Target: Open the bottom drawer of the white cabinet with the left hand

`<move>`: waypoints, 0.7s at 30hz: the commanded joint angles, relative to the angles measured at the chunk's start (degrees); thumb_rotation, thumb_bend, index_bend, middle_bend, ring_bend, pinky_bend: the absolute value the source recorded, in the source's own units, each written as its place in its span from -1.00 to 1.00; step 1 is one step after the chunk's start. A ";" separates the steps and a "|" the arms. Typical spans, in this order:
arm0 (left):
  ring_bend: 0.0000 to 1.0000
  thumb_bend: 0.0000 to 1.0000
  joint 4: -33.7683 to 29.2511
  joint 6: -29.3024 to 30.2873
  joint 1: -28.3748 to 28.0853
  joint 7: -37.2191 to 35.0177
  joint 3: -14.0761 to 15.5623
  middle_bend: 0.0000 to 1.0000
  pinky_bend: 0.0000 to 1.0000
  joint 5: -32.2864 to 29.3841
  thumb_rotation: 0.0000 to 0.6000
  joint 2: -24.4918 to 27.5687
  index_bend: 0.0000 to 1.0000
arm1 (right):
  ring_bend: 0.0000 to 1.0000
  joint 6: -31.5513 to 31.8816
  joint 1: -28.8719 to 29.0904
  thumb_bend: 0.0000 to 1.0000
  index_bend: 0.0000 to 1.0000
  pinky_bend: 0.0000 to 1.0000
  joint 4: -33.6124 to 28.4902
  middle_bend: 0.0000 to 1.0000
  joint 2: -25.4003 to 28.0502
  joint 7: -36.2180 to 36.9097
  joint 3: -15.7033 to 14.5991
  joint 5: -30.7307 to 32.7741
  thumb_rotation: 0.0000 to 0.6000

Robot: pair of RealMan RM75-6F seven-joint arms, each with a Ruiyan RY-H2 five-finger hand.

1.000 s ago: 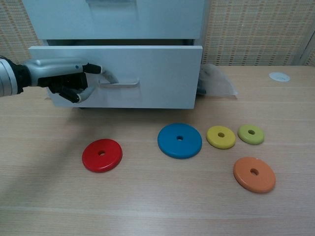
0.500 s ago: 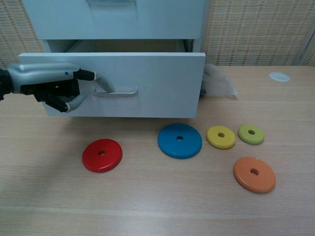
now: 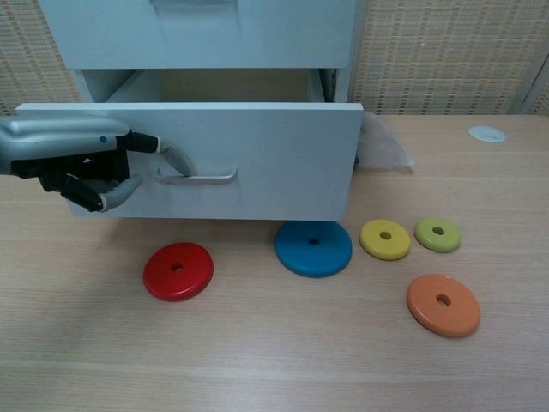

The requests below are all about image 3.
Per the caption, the blue wooden ring disc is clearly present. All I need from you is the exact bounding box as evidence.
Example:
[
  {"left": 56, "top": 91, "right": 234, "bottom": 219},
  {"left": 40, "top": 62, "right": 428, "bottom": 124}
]
[{"left": 274, "top": 221, "right": 353, "bottom": 279}]

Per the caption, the green wooden ring disc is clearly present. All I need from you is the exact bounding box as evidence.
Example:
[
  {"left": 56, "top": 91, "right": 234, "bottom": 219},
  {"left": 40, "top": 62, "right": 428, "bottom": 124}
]
[{"left": 413, "top": 216, "right": 462, "bottom": 253}]

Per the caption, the orange wooden ring disc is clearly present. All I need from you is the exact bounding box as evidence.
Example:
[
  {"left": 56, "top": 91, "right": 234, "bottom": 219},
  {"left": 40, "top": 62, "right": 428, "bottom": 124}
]
[{"left": 406, "top": 273, "right": 481, "bottom": 338}]

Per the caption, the white drawer with metal handle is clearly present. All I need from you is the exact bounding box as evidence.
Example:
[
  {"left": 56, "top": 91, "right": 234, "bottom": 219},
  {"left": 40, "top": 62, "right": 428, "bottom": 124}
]
[{"left": 15, "top": 69, "right": 365, "bottom": 222}]

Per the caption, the red wooden ring disc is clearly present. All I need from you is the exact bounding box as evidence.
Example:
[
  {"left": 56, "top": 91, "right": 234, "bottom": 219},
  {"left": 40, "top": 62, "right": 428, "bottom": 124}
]
[{"left": 142, "top": 241, "right": 214, "bottom": 302}]

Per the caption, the yellow wooden ring disc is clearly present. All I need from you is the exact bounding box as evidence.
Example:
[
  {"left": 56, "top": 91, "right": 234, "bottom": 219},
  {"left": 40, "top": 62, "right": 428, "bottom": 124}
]
[{"left": 359, "top": 219, "right": 412, "bottom": 261}]

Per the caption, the white round cable grommet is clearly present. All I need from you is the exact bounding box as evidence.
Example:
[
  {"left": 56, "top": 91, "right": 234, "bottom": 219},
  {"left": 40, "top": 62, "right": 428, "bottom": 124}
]
[{"left": 467, "top": 125, "right": 507, "bottom": 143}]

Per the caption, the white drawer with recessed handle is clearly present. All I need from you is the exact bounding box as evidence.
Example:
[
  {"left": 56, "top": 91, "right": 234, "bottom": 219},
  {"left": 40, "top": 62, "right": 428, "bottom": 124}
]
[{"left": 37, "top": 0, "right": 359, "bottom": 70}]

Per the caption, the clear plastic bag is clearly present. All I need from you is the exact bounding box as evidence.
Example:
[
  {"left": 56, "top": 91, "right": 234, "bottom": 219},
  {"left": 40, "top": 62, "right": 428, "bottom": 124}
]
[{"left": 354, "top": 112, "right": 416, "bottom": 173}]

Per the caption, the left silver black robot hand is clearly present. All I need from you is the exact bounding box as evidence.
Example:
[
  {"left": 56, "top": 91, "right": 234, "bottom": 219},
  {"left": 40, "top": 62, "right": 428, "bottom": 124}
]
[{"left": 0, "top": 117, "right": 195, "bottom": 214}]

